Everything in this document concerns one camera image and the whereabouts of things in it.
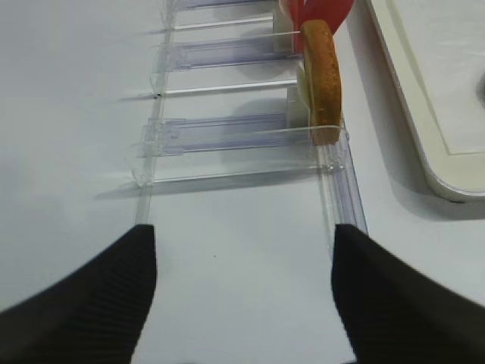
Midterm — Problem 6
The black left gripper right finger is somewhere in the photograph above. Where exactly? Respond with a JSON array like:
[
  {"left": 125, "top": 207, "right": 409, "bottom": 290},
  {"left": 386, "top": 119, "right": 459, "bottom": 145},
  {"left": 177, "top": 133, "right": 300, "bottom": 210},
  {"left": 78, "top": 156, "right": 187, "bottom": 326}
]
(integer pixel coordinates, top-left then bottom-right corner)
[{"left": 331, "top": 224, "right": 484, "bottom": 363}]

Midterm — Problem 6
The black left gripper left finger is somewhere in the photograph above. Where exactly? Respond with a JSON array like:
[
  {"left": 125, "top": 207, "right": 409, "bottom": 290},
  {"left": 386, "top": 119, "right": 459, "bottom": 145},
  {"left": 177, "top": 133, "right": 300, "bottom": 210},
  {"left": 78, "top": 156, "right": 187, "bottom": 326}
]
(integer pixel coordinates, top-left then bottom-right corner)
[{"left": 1, "top": 224, "right": 157, "bottom": 363}]

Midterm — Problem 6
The brown bread slice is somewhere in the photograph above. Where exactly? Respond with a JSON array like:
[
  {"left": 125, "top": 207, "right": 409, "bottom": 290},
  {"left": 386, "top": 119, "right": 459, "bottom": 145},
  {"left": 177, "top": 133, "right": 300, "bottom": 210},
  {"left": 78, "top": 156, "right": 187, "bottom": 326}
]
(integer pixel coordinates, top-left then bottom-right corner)
[{"left": 301, "top": 20, "right": 342, "bottom": 146}]

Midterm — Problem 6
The red tomato slice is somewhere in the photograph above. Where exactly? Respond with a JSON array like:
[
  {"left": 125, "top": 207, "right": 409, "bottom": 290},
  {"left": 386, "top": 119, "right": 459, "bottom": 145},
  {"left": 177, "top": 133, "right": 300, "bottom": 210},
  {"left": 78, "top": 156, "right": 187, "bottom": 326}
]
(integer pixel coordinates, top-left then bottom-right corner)
[{"left": 303, "top": 0, "right": 354, "bottom": 34}]

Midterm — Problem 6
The clear acrylic left rack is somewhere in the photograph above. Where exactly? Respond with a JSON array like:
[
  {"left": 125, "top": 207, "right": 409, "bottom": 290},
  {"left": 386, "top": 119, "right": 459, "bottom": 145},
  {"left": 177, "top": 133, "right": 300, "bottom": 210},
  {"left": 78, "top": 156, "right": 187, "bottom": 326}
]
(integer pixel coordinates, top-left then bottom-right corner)
[{"left": 121, "top": 1, "right": 367, "bottom": 242}]

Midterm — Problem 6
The cream metal tray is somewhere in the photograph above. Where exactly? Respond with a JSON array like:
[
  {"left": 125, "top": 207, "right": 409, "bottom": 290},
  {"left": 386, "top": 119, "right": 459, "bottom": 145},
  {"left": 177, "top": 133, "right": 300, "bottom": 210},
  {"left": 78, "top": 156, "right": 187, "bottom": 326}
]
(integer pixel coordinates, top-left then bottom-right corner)
[{"left": 368, "top": 1, "right": 484, "bottom": 202}]

